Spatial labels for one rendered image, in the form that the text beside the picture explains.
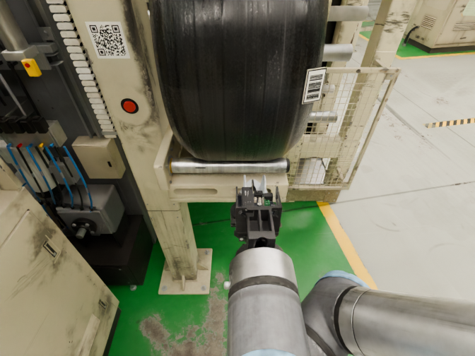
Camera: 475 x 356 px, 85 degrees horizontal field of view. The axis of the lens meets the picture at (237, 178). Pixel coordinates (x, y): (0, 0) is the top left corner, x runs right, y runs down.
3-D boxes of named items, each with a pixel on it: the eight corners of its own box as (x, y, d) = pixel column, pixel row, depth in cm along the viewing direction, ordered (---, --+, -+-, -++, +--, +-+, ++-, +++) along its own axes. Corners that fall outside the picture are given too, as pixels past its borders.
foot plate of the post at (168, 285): (158, 294, 137) (156, 291, 135) (167, 249, 157) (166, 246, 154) (208, 294, 137) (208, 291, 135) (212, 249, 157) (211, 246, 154)
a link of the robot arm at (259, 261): (293, 311, 36) (224, 311, 36) (288, 279, 40) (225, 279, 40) (303, 275, 31) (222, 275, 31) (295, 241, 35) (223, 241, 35)
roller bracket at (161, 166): (160, 191, 75) (152, 166, 68) (181, 118, 103) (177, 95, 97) (171, 191, 75) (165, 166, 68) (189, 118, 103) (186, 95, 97)
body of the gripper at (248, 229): (279, 183, 44) (291, 240, 34) (274, 219, 49) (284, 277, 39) (233, 184, 44) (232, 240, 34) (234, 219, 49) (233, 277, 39)
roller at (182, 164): (167, 175, 74) (166, 159, 73) (171, 170, 79) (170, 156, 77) (289, 174, 74) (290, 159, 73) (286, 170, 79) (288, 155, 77)
